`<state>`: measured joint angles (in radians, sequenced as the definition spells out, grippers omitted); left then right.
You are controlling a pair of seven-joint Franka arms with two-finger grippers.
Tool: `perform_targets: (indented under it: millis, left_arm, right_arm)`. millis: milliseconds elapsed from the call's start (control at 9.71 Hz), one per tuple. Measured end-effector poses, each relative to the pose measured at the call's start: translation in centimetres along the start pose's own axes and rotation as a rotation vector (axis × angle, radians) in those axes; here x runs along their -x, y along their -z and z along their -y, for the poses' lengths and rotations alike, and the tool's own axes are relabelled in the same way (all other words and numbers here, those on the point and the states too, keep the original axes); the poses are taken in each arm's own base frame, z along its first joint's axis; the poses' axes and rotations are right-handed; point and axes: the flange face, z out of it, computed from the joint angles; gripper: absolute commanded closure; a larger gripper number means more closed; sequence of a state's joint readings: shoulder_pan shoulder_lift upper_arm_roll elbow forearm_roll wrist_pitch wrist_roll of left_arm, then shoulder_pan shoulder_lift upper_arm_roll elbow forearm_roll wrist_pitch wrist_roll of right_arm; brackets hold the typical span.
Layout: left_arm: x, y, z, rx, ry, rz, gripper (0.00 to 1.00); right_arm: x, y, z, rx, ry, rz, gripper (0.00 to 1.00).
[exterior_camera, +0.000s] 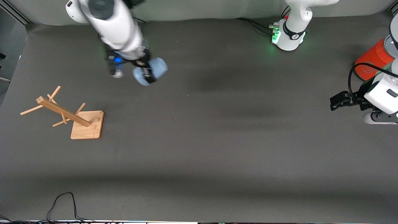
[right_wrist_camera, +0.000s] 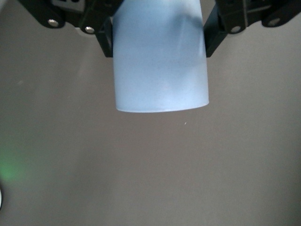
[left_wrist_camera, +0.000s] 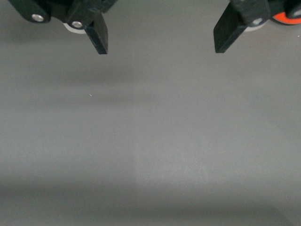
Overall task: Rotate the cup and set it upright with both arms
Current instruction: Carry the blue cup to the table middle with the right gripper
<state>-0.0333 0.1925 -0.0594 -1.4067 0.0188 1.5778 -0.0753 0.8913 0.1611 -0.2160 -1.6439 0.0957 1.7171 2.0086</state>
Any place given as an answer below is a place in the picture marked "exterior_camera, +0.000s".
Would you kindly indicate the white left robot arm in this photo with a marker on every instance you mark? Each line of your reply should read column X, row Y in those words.
column 292, row 31

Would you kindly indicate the grey metal frame rail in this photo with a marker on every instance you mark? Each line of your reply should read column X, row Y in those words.
column 15, row 12

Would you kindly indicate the orange cylindrical can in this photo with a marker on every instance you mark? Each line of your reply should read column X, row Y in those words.
column 373, row 59

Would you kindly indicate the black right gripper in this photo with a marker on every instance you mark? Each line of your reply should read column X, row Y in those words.
column 143, row 62

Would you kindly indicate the wooden mug tree rack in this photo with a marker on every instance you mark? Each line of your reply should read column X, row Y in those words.
column 87, row 126

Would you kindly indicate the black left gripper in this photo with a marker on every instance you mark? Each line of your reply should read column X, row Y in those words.
column 360, row 97

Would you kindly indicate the light blue cup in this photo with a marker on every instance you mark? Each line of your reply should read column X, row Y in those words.
column 159, row 67

